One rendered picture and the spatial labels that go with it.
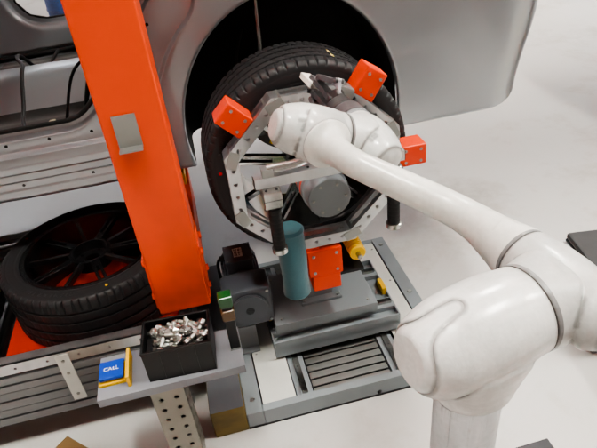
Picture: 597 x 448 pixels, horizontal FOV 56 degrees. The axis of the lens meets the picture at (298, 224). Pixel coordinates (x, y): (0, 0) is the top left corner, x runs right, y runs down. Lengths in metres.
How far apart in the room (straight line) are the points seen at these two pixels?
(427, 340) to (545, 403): 1.52
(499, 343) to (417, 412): 1.40
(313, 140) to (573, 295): 0.54
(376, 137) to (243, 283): 1.03
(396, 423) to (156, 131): 1.28
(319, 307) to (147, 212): 0.85
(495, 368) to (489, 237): 0.25
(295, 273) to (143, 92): 0.71
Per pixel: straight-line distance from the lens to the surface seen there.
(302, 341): 2.18
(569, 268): 0.87
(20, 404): 2.25
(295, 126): 1.11
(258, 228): 1.80
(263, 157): 1.80
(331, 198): 1.63
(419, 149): 1.83
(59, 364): 2.09
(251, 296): 2.04
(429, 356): 0.74
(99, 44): 1.45
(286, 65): 1.70
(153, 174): 1.57
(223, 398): 2.08
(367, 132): 1.20
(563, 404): 2.26
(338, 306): 2.19
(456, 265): 2.75
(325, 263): 1.93
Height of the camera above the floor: 1.70
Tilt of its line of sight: 34 degrees down
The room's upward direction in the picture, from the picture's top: 7 degrees counter-clockwise
